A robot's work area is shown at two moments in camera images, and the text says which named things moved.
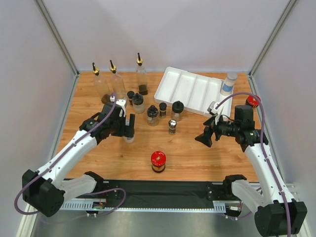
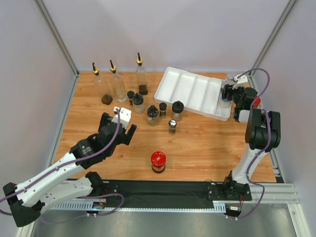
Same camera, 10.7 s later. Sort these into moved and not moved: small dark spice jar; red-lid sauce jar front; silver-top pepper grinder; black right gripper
Moved: black right gripper
Not moved: red-lid sauce jar front; silver-top pepper grinder; small dark spice jar
